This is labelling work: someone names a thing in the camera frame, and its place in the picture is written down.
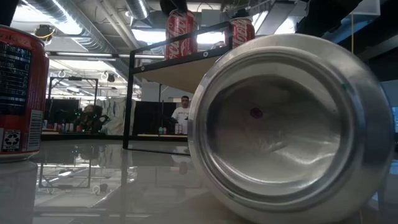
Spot white draped cloth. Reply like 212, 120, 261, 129
96, 97, 137, 136

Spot light wooden board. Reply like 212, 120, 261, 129
123, 21, 234, 156

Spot round silver ceiling duct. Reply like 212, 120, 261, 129
126, 0, 150, 20

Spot black background rack frame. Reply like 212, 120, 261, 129
46, 75, 100, 106

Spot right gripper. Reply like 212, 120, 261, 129
295, 0, 364, 35

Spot fluorescent ceiling light tube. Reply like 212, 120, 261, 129
55, 52, 165, 59

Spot person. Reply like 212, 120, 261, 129
73, 104, 111, 135
170, 95, 191, 135

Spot red Coca-Cola can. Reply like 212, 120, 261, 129
188, 33, 396, 224
0, 25, 50, 162
164, 8, 199, 60
228, 17, 256, 49

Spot round black ceiling fixture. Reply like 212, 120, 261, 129
34, 24, 57, 43

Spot black partition panel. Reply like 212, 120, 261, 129
133, 101, 178, 136

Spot background table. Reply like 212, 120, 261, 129
136, 133, 189, 139

